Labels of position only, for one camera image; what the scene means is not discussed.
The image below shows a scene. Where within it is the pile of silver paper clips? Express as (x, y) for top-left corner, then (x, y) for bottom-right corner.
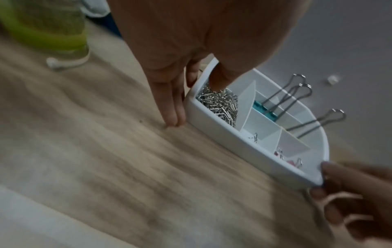
(195, 83), (240, 128)

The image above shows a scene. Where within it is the large blue binder clip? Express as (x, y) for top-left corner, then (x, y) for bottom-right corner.
(252, 73), (314, 122)

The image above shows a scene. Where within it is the person's right hand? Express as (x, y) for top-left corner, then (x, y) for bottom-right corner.
(309, 161), (392, 244)

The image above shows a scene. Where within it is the green drink bottle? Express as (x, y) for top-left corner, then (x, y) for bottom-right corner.
(0, 0), (91, 71)

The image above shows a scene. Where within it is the clear plastic bag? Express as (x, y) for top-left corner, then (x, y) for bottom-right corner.
(80, 0), (111, 18)

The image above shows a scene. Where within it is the white desk organizer tray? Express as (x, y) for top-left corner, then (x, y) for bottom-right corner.
(183, 56), (331, 190)

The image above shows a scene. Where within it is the person's left hand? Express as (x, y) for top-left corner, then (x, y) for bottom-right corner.
(105, 0), (315, 128)

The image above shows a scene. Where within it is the large yellow binder clip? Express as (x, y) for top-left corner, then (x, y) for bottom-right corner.
(285, 108), (348, 140)

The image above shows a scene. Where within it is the blue flat box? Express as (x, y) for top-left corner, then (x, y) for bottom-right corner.
(102, 9), (124, 41)

